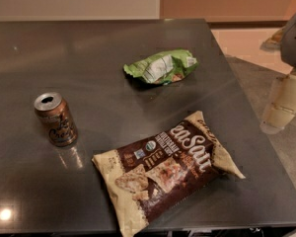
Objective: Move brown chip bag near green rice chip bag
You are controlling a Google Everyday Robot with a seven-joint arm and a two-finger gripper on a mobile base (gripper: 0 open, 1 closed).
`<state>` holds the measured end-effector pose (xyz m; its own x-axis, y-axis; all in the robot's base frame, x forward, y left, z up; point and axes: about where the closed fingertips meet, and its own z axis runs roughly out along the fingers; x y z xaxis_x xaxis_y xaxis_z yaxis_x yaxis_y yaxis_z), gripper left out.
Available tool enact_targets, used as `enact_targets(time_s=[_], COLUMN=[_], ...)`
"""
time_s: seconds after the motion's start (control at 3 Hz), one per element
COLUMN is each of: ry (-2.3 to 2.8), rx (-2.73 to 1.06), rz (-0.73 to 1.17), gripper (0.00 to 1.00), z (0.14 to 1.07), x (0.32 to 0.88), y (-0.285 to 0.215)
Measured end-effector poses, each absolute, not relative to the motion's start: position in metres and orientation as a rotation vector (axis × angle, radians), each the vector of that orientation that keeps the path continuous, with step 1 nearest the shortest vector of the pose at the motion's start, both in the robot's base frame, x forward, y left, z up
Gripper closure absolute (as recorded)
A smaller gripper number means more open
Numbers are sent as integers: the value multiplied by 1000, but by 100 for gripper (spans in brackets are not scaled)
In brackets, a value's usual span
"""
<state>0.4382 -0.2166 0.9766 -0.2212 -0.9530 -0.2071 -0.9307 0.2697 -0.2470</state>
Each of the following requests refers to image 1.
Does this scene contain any brown soda can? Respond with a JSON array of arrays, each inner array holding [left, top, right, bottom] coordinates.
[[34, 92, 78, 147]]

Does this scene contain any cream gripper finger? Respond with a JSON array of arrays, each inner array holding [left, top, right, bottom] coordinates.
[[260, 103, 296, 134], [279, 70, 296, 114]]

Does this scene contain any brown sea salt chip bag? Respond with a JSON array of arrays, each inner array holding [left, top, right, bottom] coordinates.
[[92, 111, 244, 237]]

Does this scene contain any green rice chip bag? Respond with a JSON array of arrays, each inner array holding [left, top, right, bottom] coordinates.
[[123, 49, 198, 85]]

